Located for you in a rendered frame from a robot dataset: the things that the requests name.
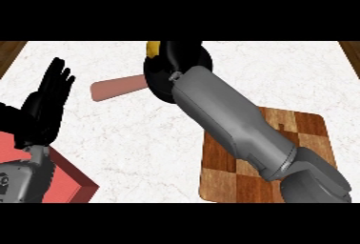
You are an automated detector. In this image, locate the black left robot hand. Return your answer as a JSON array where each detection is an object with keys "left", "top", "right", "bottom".
[{"left": 0, "top": 56, "right": 77, "bottom": 151}]

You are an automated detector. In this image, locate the checkered wooden cutting board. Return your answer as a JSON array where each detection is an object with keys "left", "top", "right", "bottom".
[{"left": 198, "top": 106, "right": 340, "bottom": 204}]

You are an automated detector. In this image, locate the black pot with pink handle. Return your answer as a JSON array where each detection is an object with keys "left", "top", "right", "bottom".
[{"left": 89, "top": 41, "right": 216, "bottom": 105}]

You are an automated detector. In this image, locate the yellow lemon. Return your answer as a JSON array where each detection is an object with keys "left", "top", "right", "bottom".
[{"left": 145, "top": 41, "right": 163, "bottom": 59}]

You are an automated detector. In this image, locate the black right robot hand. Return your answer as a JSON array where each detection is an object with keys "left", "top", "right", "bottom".
[{"left": 160, "top": 41, "right": 204, "bottom": 75}]

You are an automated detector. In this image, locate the red box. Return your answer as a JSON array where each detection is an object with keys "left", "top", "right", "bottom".
[{"left": 0, "top": 131, "right": 102, "bottom": 204}]

